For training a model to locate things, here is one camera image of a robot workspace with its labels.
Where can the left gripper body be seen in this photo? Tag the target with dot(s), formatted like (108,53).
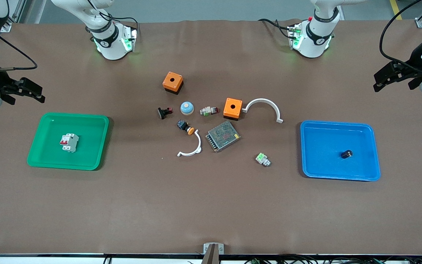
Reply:
(415,58)

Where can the white red circuit breaker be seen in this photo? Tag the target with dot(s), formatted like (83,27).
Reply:
(70,143)

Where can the black cylindrical capacitor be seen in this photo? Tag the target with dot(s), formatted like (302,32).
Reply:
(346,154)

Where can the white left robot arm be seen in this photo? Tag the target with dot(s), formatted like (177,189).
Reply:
(315,40)

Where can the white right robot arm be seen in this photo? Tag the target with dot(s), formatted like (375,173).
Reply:
(110,44)

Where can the green plastic tray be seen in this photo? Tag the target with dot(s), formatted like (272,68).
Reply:
(86,146)

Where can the blue plastic tray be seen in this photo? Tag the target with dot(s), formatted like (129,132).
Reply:
(324,154)

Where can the large white curved clamp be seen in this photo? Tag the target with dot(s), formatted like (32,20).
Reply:
(266,101)

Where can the black orange emergency stop button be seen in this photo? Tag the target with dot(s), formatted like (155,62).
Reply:
(184,126)

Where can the blue dome buzzer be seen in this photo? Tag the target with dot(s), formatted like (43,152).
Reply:
(187,108)

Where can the small white curved clamp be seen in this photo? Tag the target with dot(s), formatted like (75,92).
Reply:
(198,145)

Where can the metal mesh power supply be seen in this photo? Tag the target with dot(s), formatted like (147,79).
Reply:
(223,136)

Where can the brown table cover sheet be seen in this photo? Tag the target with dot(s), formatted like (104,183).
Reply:
(211,205)

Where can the black red switch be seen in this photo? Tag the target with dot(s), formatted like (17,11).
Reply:
(164,113)

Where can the orange black button enclosure box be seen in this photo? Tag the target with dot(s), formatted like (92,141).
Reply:
(172,80)
(233,107)

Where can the green white pushbutton switch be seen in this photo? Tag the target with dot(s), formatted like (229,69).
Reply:
(262,159)

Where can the red green pushbutton switch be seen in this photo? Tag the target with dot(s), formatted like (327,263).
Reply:
(208,111)

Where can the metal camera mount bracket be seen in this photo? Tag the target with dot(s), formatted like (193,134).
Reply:
(213,251)

